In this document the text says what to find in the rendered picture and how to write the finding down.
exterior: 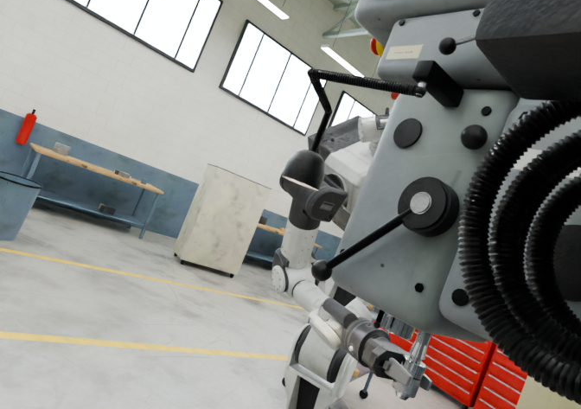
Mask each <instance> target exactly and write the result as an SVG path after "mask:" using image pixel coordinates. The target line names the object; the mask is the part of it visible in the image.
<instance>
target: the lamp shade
mask: <svg viewBox="0 0 581 409"><path fill-rule="evenodd" d="M282 177H284V178H286V179H288V180H290V181H292V182H295V183H297V184H300V185H302V186H304V187H307V188H309V189H314V190H317V191H319V190H320V187H321V186H322V182H323V179H324V177H325V162H324V161H323V159H322V157H321V156H320V155H319V154H317V152H315V151H313V150H299V151H296V152H295V153H294V154H293V156H292V157H291V158H290V159H289V161H288V162H287V164H286V166H285V168H284V172H283V174H282Z"/></svg>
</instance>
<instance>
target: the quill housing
mask: <svg viewBox="0 0 581 409"><path fill-rule="evenodd" d="M463 91H464V94H463V97H462V99H461V102H460V105H459V107H449V106H442V105H441V104H440V103H439V102H438V101H436V100H435V99H434V98H433V97H432V96H431V95H430V94H429V93H428V92H427V91H426V94H425V96H424V97H423V98H418V97H415V96H410V95H404V94H400V95H399V96H398V98H397V99H396V100H395V102H394V105H393V108H392V111H391V113H390V116H389V118H388V120H387V123H386V127H385V129H384V131H383V133H382V136H381V139H380V142H379V144H378V147H377V149H376V151H375V153H374V156H373V160H372V162H371V164H370V167H369V169H368V172H367V175H366V178H365V180H364V183H363V184H362V187H361V191H360V193H359V195H358V198H357V200H356V203H355V205H354V209H353V211H352V214H351V215H350V218H349V220H348V224H347V226H346V229H345V231H344V234H343V235H342V239H341V242H340V245H339V246H338V249H337V251H336V254H335V256H336V255H338V254H339V253H341V252H343V251H344V250H346V249H347V248H349V247H350V246H352V245H353V244H355V243H356V242H358V241H359V240H361V239H363V238H364V237H366V236H367V235H369V234H370V233H371V232H373V231H374V230H376V229H377V228H379V227H381V226H382V225H384V224H385V223H387V222H388V221H389V220H391V219H393V218H394V217H396V216H397V215H398V203H399V198H400V196H401V194H402V192H403V191H404V189H405V188H406V187H407V186H408V185H409V184H410V183H411V182H413V181H415V180H417V179H419V178H421V177H427V176H429V177H435V178H437V179H439V180H441V181H442V182H444V183H446V184H447V185H449V186H450V187H451V188H453V189H454V190H455V192H456V194H457V196H458V200H459V213H458V216H457V218H456V221H455V222H454V224H453V225H452V226H451V228H450V229H448V230H447V231H446V232H444V233H442V234H440V235H438V236H434V237H425V236H422V235H419V234H417V233H414V232H413V231H411V230H409V229H407V228H406V227H405V226H404V225H403V224H401V225H400V226H398V227H396V228H395V229H393V230H392V231H391V232H389V233H387V234H386V235H384V236H383V237H381V238H380V239H378V240H376V241H375V242H374V243H372V244H371V245H369V246H367V247H365V248H364V249H362V250H361V251H359V252H358V253H356V254H355V255H353V256H352V257H350V258H349V259H347V260H345V261H344V262H342V263H340V264H339V265H338V266H336V267H335V268H333V269H332V275H331V277H332V279H333V280H334V282H335V284H337V285H338V286H339V287H341V288H342V289H343V290H345V291H348V292H350V293H351V294H353V295H355V296H357V297H359V298H360V299H362V300H364V301H366V302H368V303H369V304H371V305H373V306H375V307H377V308H378V309H380V310H383V311H385V312H386V313H387V314H389V315H391V316H394V317H395V318H397V319H399V320H400V321H402V322H404V323H406V324H408V325H410V326H412V327H413V328H414V329H417V330H419V331H422V332H425V333H429V334H433V335H439V336H447V337H451V338H456V339H461V340H465V341H470V342H485V341H488V340H487V339H484V338H482V337H480V336H478V335H476V334H474V333H472V332H470V331H468V330H466V329H464V328H462V327H460V326H458V325H456V324H454V323H452V322H451V321H449V320H448V319H446V318H445V317H444V316H443V315H442V313H441V311H440V309H439V298H440V296H441V294H442V291H443V288H444V285H445V282H446V280H447V277H448V275H449V273H450V268H451V267H452V264H453V261H454V259H455V257H456V254H457V250H458V245H459V241H458V239H459V238H460V237H459V235H458V233H459V232H460V231H459V229H458V228H459V227H460V224H459V221H461V219H460V216H461V215H462V213H461V210H463V207H462V205H463V204H464V201H463V200H464V199H465V198H466V196H465V194H466V193H468V190H467V188H469V187H470V185H469V183H470V182H472V179H471V178H472V177H474V176H475V174H474V173H475V172H477V167H479V166H481V165H480V162H481V161H483V157H485V156H486V155H487V151H490V147H491V146H494V145H495V143H494V142H496V141H498V137H500V136H501V134H502V131H503V129H504V126H505V124H506V122H507V119H508V115H509V114H510V112H511V111H512V110H513V109H514V108H516V106H517V104H518V102H519V99H520V97H519V96H517V95H516V94H515V93H514V92H513V91H509V90H494V89H463ZM469 125H480V126H482V127H483V128H484V129H485V130H486V131H487V133H488V140H487V143H485V145H483V147H481V148H480V149H478V150H469V149H467V148H465V147H464V146H463V145H462V142H461V139H460V137H461V133H462V131H463V129H464V128H466V127H467V126H469Z"/></svg>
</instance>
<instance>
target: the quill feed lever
mask: <svg viewBox="0 0 581 409"><path fill-rule="evenodd" d="M458 213H459V200H458V196H457V193H456V192H455V190H454V189H453V188H451V187H450V186H449V185H447V184H446V183H444V182H442V181H441V180H439V179H437V178H435V177H429V176H427V177H421V178H419V179H417V180H415V181H413V182H411V183H410V184H409V185H408V186H407V187H406V188H405V189H404V191H403V192H402V194H401V196H400V198H399V203H398V215H397V216H396V217H394V218H393V219H391V220H389V221H388V222H387V223H385V224H384V225H382V226H381V227H379V228H377V229H376V230H374V231H373V232H371V233H370V234H369V235H367V236H366V237H364V238H363V239H361V240H359V241H358V242H356V243H355V244H353V245H352V246H350V247H349V248H347V249H346V250H344V251H343V252H341V253H339V254H338V255H336V256H335V257H333V258H332V259H331V260H329V261H326V260H323V259H320V260H317V261H316V262H315V263H314V264H313V265H312V267H311V274H312V276H313V277H314V279H316V280H318V281H326V280H328V279H329V278H330V277H331V275H332V269H333V268H335V267H336V266H338V265H339V264H340V263H342V262H344V261H345V260H347V259H349V258H350V257H352V256H353V255H355V254H356V253H358V252H359V251H361V250H362V249H364V248H365V247H367V246H369V245H371V244H372V243H374V242H375V241H376V240H378V239H380V238H381V237H383V236H384V235H386V234H387V233H389V232H391V231H392V230H393V229H395V228H396V227H398V226H400V225H401V224H403V225H404V226H405V227H406V228H407V229H409V230H411V231H413V232H414V233H417V234H419V235H422V236H425V237H434V236H438V235H440V234H442V233H444V232H446V231H447V230H448V229H450V228H451V226H452V225H453V224H454V222H455V221H456V219H457V216H458Z"/></svg>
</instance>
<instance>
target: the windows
mask: <svg viewBox="0 0 581 409"><path fill-rule="evenodd" d="M66 1H68V2H70V3H71V4H73V5H75V6H77V7H78V8H80V9H82V10H84V11H85V12H87V13H89V14H90V15H92V16H95V17H96V18H98V19H99V20H101V21H102V22H105V23H107V24H108V25H110V26H112V27H114V28H115V29H117V30H119V31H120V32H122V33H124V34H126V35H128V36H129V37H131V38H132V39H134V40H136V41H138V42H140V43H142V44H143V45H144V46H146V47H148V48H150V49H152V50H154V51H156V52H157V53H159V54H161V55H162V56H164V57H166V58H168V59H169V60H171V61H173V62H174V63H176V64H178V65H180V66H181V67H184V68H186V69H187V70H189V71H190V72H192V73H194V72H195V69H196V67H197V65H198V62H199V60H200V58H201V55H202V52H203V50H204V48H205V46H206V43H207V41H208V37H209V36H210V33H211V31H212V29H213V26H214V23H215V21H216V18H217V16H218V15H219V12H220V8H221V6H222V4H223V1H222V0H66ZM310 68H313V67H312V66H311V65H309V64H308V63H307V62H305V61H304V60H302V59H301V58H299V57H298V56H297V55H295V54H294V53H292V52H291V51H290V50H289V49H288V48H286V47H285V46H283V45H282V44H281V43H279V42H278V41H276V40H275V39H274V38H272V37H271V36H270V35H268V34H266V32H264V31H263V30H262V29H260V28H259V27H258V26H256V25H255V24H254V23H252V22H251V21H249V20H248V19H247V20H246V22H245V24H244V27H243V29H242V30H241V33H240V35H239V39H238V41H237V43H236V46H235V48H234V50H233V53H232V56H231V58H230V61H229V62H228V64H227V68H226V71H225V73H224V75H223V77H222V80H221V82H220V85H219V88H220V89H222V90H223V91H225V92H227V93H229V94H231V95H233V96H234V97H235V98H237V99H240V100H241V101H243V102H245V103H247V104H248V105H250V106H252V107H253V108H255V109H257V110H259V111H260V112H262V113H264V114H265V115H267V116H269V117H271V118H273V119H275V120H277V121H278V122H279V123H281V124H283V125H285V126H287V127H289V128H290V129H292V130H293V131H295V132H297V133H299V134H301V135H302V136H304V137H305V136H306V133H307V131H308V129H309V127H310V123H311V120H312V119H313V116H314V114H315V111H316V108H317V106H318V103H319V101H320V100H319V98H318V97H317V95H316V92H315V90H314V88H313V86H312V85H311V83H310V78H309V77H308V75H307V71H308V70H309V69H310ZM357 115H360V116H361V117H363V118H364V117H372V116H378V115H377V114H376V113H374V112H372V111H371V110H370V109H368V108H367V107H366V106H364V105H363V104H362V103H361V102H360V101H358V100H357V99H355V98H354V97H352V96H351V95H350V94H348V93H347V92H345V91H343V90H342V93H341V96H340V98H339V100H338V102H337V105H336V107H335V111H334V113H333V116H332V118H331V120H330V122H329V126H328V128H329V127H331V126H333V125H337V124H339V123H341V122H343V121H345V120H347V119H350V118H352V117H355V116H357Z"/></svg>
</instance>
